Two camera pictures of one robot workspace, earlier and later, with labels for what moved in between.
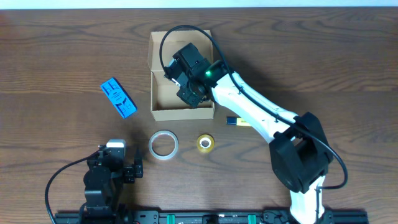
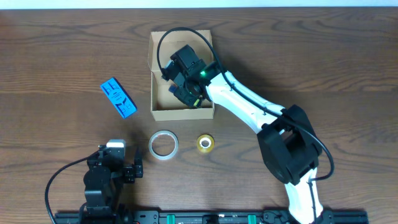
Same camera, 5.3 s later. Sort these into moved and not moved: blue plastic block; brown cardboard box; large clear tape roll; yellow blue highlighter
Moved: yellow blue highlighter
Not moved: brown cardboard box; large clear tape roll; blue plastic block
